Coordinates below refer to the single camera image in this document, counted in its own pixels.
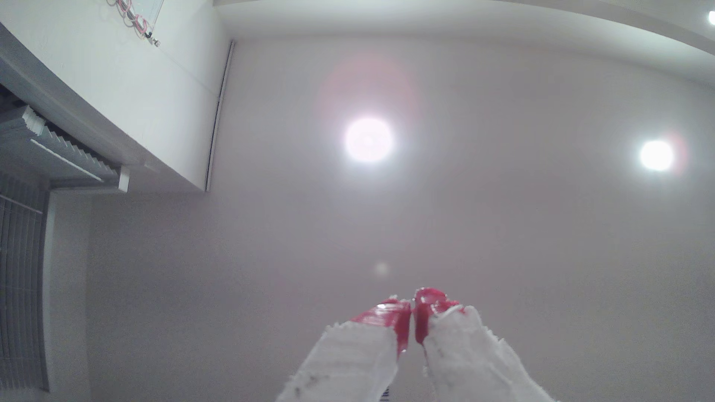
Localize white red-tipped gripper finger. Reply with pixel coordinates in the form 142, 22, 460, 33
413, 287, 559, 402
275, 297, 412, 402

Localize grey window blinds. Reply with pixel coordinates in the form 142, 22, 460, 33
0, 173, 50, 392

